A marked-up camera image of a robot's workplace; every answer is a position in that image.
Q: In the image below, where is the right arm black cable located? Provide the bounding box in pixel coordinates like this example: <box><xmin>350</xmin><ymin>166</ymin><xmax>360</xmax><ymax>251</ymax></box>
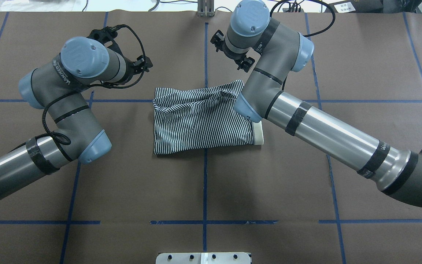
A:
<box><xmin>270</xmin><ymin>0</ymin><xmax>336</xmax><ymax>38</ymax></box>

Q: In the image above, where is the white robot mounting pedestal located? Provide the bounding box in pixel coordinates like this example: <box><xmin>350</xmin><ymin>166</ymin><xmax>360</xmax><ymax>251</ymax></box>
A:
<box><xmin>155</xmin><ymin>252</ymin><xmax>252</xmax><ymax>264</ymax></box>

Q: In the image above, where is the aluminium frame post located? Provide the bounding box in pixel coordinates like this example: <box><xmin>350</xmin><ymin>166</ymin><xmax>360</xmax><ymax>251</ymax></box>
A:
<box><xmin>196</xmin><ymin>0</ymin><xmax>215</xmax><ymax>17</ymax></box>

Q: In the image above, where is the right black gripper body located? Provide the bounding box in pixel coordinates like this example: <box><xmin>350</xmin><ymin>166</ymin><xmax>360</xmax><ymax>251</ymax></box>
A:
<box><xmin>210</xmin><ymin>30</ymin><xmax>255</xmax><ymax>72</ymax></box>

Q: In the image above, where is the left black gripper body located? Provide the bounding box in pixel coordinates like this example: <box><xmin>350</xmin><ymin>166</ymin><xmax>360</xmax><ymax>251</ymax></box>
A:
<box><xmin>88</xmin><ymin>25</ymin><xmax>153</xmax><ymax>83</ymax></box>

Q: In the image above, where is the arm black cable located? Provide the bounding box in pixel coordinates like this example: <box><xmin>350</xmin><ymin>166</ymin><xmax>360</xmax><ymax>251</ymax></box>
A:
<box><xmin>270</xmin><ymin>0</ymin><xmax>336</xmax><ymax>38</ymax></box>
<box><xmin>42</xmin><ymin>24</ymin><xmax>147</xmax><ymax>146</ymax></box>

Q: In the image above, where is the navy white striped polo shirt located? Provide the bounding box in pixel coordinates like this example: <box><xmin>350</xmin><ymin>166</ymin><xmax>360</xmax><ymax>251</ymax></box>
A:
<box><xmin>153</xmin><ymin>80</ymin><xmax>264</xmax><ymax>155</ymax></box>

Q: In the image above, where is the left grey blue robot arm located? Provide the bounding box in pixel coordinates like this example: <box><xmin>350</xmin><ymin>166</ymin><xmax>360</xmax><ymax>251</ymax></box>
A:
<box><xmin>0</xmin><ymin>25</ymin><xmax>153</xmax><ymax>200</ymax></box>

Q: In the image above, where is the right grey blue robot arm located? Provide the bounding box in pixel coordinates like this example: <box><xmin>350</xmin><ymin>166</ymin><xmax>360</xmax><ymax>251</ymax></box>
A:
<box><xmin>211</xmin><ymin>0</ymin><xmax>422</xmax><ymax>208</ymax></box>

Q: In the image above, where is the black box with label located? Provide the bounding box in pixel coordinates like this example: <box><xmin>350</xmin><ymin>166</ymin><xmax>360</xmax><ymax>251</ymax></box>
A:
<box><xmin>329</xmin><ymin>0</ymin><xmax>384</xmax><ymax>13</ymax></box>

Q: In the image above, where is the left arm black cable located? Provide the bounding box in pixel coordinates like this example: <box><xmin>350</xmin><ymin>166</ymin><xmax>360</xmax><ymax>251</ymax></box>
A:
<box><xmin>42</xmin><ymin>24</ymin><xmax>147</xmax><ymax>146</ymax></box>

